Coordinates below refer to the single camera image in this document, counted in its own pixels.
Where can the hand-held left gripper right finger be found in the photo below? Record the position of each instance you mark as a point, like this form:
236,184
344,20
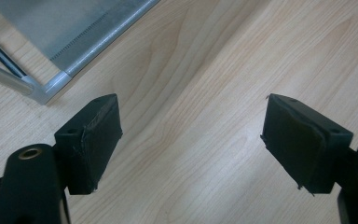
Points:
301,146

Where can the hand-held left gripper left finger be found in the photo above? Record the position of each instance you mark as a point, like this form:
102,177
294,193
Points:
88,146

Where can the metal shoe rack grey shelves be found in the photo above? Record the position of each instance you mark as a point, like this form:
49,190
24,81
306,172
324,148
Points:
71,31

